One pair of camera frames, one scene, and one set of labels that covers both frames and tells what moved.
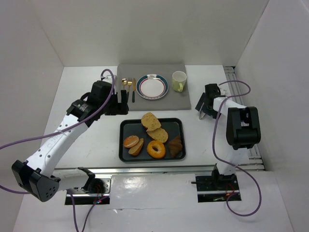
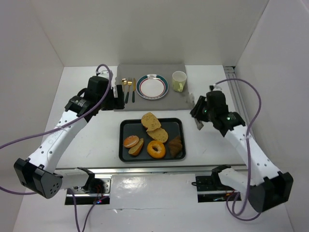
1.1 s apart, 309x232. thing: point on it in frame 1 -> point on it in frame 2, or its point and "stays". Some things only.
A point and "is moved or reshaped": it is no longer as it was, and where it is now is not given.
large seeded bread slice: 148,120 stays
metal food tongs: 201,114 is moved or reshaped
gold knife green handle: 134,89 stays
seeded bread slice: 160,135 stays
